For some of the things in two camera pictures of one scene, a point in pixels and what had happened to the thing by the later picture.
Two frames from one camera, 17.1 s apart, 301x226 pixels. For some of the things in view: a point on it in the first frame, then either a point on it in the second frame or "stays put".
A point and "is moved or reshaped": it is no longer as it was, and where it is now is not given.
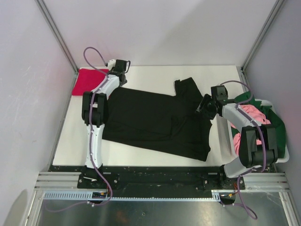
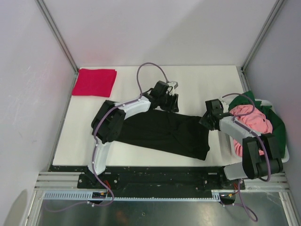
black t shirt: x=172 y=123 is moved or reshaped
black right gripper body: x=206 y=106 → x=205 y=120
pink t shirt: x=256 y=114 stays put
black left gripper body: x=123 y=83 → x=167 y=102
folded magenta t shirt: x=88 y=80 stays put
